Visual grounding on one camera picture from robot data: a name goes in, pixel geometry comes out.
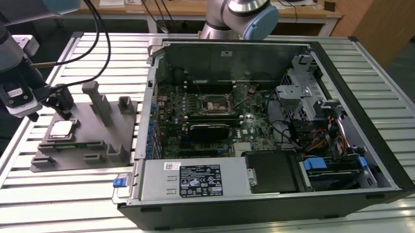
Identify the silver green CPU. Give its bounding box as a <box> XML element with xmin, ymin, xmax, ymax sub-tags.
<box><xmin>47</xmin><ymin>120</ymin><xmax>77</xmax><ymax>139</ymax></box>

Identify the metal socket cover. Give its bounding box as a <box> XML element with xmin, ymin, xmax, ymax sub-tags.
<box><xmin>230</xmin><ymin>83</ymin><xmax>250</xmax><ymax>109</ymax></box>

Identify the CPU socket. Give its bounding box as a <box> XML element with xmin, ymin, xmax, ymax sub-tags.
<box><xmin>200</xmin><ymin>93</ymin><xmax>236</xmax><ymax>116</ymax></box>

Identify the green RAM stick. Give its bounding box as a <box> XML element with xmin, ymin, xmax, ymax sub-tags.
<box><xmin>50</xmin><ymin>143</ymin><xmax>106</xmax><ymax>149</ymax></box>

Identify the grey parts rack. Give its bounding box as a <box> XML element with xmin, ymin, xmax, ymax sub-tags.
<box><xmin>27</xmin><ymin>81</ymin><xmax>142</xmax><ymax>173</ymax></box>

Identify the silver power supply unit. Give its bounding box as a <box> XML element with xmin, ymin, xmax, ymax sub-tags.
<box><xmin>127</xmin><ymin>156</ymin><xmax>256</xmax><ymax>203</ymax></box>

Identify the RAM slot with white clips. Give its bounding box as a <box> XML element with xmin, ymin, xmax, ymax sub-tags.
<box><xmin>182</xmin><ymin>86</ymin><xmax>236</xmax><ymax>90</ymax></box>
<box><xmin>186</xmin><ymin>116</ymin><xmax>244</xmax><ymax>120</ymax></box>
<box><xmin>182</xmin><ymin>80</ymin><xmax>236</xmax><ymax>84</ymax></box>
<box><xmin>186</xmin><ymin>121</ymin><xmax>244</xmax><ymax>125</ymax></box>

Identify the black expansion slot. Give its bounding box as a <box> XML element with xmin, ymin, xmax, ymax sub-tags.
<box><xmin>178</xmin><ymin>150</ymin><xmax>224</xmax><ymax>157</ymax></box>

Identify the black graphics card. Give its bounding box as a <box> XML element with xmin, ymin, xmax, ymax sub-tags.
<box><xmin>186</xmin><ymin>123</ymin><xmax>230</xmax><ymax>143</ymax></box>

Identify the silver chipset heat sink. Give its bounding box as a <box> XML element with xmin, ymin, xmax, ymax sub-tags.
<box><xmin>232</xmin><ymin>142</ymin><xmax>253</xmax><ymax>156</ymax></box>

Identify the green motherboard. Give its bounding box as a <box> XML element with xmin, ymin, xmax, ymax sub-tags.
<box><xmin>154</xmin><ymin>82</ymin><xmax>282</xmax><ymax>158</ymax></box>

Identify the black plastic shroud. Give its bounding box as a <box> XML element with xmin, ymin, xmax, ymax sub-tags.
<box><xmin>241</xmin><ymin>150</ymin><xmax>313</xmax><ymax>195</ymax></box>

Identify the metal drive cage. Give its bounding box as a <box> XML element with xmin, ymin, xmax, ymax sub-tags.
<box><xmin>273</xmin><ymin>54</ymin><xmax>344</xmax><ymax>122</ymax></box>

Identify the black open PC case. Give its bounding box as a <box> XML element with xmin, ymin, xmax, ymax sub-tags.
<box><xmin>111</xmin><ymin>36</ymin><xmax>415</xmax><ymax>231</ymax></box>

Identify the hard disk in blue carrier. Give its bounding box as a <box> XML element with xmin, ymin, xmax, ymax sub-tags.
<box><xmin>300</xmin><ymin>155</ymin><xmax>378</xmax><ymax>192</ymax></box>

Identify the wooden desk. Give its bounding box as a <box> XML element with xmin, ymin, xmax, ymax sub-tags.
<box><xmin>0</xmin><ymin>0</ymin><xmax>344</xmax><ymax>34</ymax></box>

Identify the wooden cabinet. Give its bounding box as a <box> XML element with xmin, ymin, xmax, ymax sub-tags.
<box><xmin>329</xmin><ymin>0</ymin><xmax>415</xmax><ymax>71</ymax></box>

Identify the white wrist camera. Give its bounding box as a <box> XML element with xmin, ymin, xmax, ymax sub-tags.
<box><xmin>0</xmin><ymin>82</ymin><xmax>42</xmax><ymax>118</ymax></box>

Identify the grey camera bracket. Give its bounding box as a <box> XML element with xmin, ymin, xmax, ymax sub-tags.
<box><xmin>10</xmin><ymin>35</ymin><xmax>41</xmax><ymax>64</ymax></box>

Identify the black wire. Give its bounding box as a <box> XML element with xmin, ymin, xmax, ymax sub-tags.
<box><xmin>265</xmin><ymin>92</ymin><xmax>313</xmax><ymax>152</ymax></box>

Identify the yellow orange wire bundle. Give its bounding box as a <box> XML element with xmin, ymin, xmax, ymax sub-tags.
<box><xmin>300</xmin><ymin>116</ymin><xmax>350</xmax><ymax>158</ymax></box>

